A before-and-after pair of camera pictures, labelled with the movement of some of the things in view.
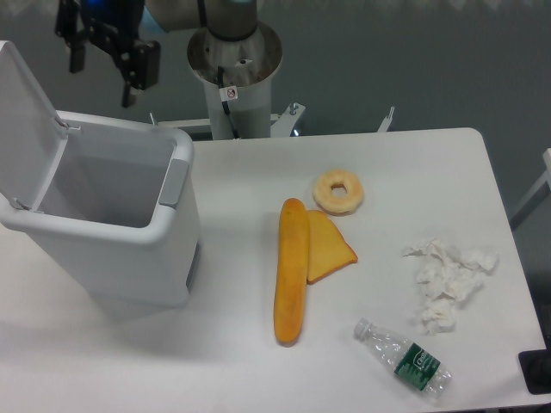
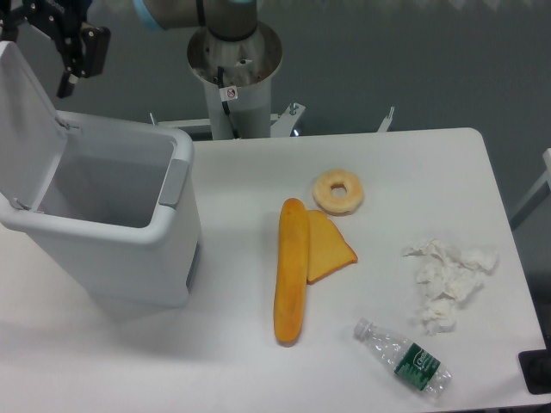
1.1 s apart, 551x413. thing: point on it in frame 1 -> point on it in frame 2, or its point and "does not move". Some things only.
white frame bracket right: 386,121 does not move
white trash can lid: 32,133 does not move
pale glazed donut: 329,204 does not move
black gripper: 116,21 -> 63,20
